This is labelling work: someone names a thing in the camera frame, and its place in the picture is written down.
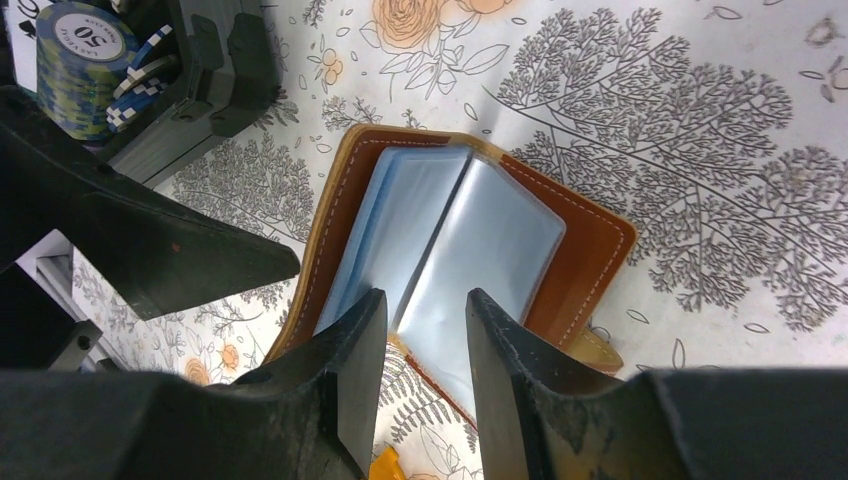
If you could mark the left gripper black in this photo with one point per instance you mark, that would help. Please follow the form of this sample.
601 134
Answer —
159 255

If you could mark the blue yellow fifty chip stack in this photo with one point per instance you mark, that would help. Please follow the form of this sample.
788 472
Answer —
83 53

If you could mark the orange green brown card stack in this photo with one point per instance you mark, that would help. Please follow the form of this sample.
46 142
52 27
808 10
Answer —
386 466

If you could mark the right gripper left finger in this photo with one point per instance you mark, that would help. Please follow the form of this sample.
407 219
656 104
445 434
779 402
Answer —
312 411

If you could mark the brown leather card holder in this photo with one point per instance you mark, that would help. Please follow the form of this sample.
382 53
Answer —
427 216

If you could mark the floral patterned table mat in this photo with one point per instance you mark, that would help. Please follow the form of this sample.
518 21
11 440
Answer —
717 128

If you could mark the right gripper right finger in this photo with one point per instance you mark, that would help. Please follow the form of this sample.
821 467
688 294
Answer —
535 410

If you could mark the black poker chip case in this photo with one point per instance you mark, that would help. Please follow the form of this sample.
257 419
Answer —
203 72

